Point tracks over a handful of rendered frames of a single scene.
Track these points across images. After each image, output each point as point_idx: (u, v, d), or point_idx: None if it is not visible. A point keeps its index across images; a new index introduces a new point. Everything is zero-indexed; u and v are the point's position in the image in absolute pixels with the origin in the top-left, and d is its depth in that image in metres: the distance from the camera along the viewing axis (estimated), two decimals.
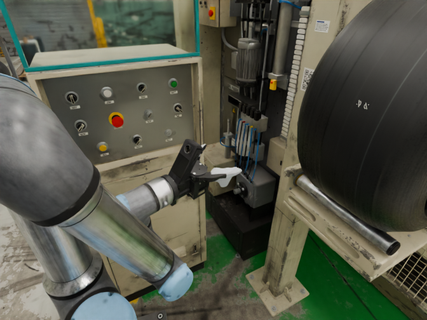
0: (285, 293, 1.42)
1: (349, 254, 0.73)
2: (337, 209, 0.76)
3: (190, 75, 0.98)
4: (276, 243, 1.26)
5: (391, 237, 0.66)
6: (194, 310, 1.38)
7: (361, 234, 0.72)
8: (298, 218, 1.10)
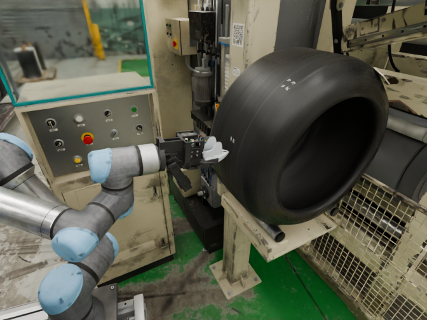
0: (240, 280, 1.67)
1: (256, 242, 0.98)
2: None
3: (148, 102, 1.23)
4: (228, 237, 1.51)
5: (279, 229, 0.90)
6: (162, 294, 1.63)
7: (264, 227, 0.96)
8: None
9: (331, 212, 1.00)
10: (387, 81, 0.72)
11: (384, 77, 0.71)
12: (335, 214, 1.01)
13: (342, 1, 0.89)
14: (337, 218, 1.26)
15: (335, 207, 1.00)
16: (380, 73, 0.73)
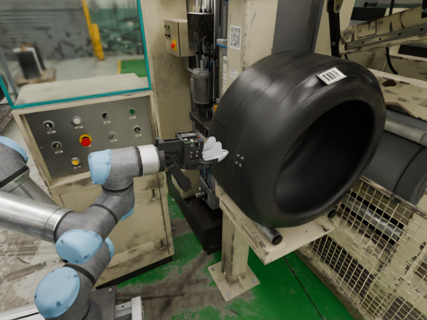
0: (239, 281, 1.67)
1: (253, 245, 0.98)
2: None
3: (146, 104, 1.23)
4: (226, 239, 1.51)
5: (269, 238, 0.90)
6: (161, 296, 1.63)
7: None
8: None
9: (333, 216, 1.02)
10: (340, 79, 0.62)
11: (332, 80, 0.62)
12: (335, 213, 1.00)
13: (340, 4, 0.89)
14: (335, 220, 1.26)
15: (328, 216, 1.01)
16: (328, 74, 0.63)
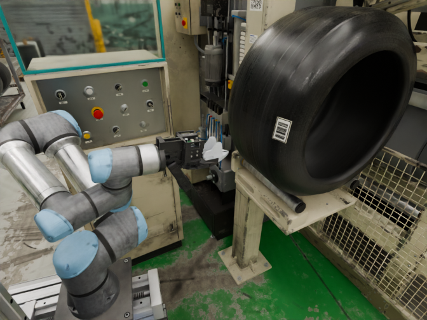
0: (250, 265, 1.64)
1: (274, 216, 0.95)
2: None
3: (159, 77, 1.19)
4: (239, 220, 1.47)
5: None
6: (171, 280, 1.60)
7: (281, 195, 0.91)
8: None
9: (356, 180, 0.96)
10: (290, 128, 0.63)
11: (286, 136, 0.64)
12: (353, 186, 0.97)
13: None
14: (352, 197, 1.22)
15: (357, 181, 0.98)
16: (278, 131, 0.65)
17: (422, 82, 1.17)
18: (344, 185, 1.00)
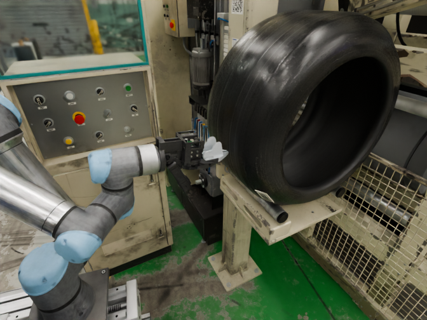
0: (240, 271, 1.61)
1: (257, 225, 0.92)
2: (249, 191, 0.95)
3: (143, 81, 1.17)
4: (227, 226, 1.45)
5: (279, 209, 0.84)
6: (159, 286, 1.57)
7: None
8: None
9: (336, 197, 0.95)
10: (269, 196, 0.72)
11: (271, 200, 0.74)
12: (342, 193, 0.95)
13: None
14: (341, 203, 1.20)
15: (337, 191, 0.94)
16: (263, 197, 0.75)
17: (412, 86, 1.14)
18: None
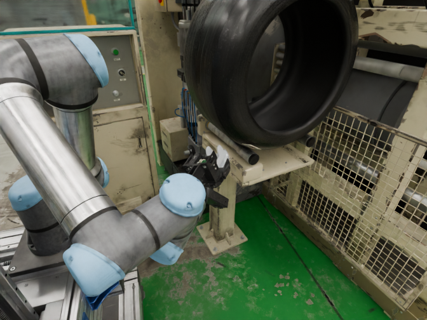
0: (226, 237, 1.68)
1: (232, 171, 0.99)
2: None
3: (130, 46, 1.24)
4: (213, 190, 1.52)
5: (246, 157, 0.91)
6: None
7: None
8: None
9: (311, 145, 1.03)
10: (253, 146, 0.86)
11: (257, 148, 0.88)
12: (312, 140, 1.01)
13: None
14: (317, 162, 1.27)
15: (307, 145, 1.03)
16: (251, 147, 0.89)
17: (382, 50, 1.21)
18: (307, 134, 1.03)
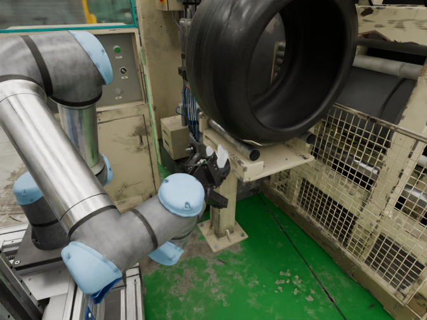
0: (227, 235, 1.69)
1: (233, 167, 1.00)
2: None
3: (131, 44, 1.25)
4: (213, 188, 1.53)
5: (247, 153, 0.92)
6: None
7: None
8: None
9: (311, 142, 1.05)
10: (255, 142, 0.87)
11: (258, 144, 0.89)
12: (313, 137, 1.02)
13: None
14: (318, 159, 1.28)
15: (307, 142, 1.04)
16: (251, 143, 0.90)
17: (382, 48, 1.22)
18: (307, 131, 1.04)
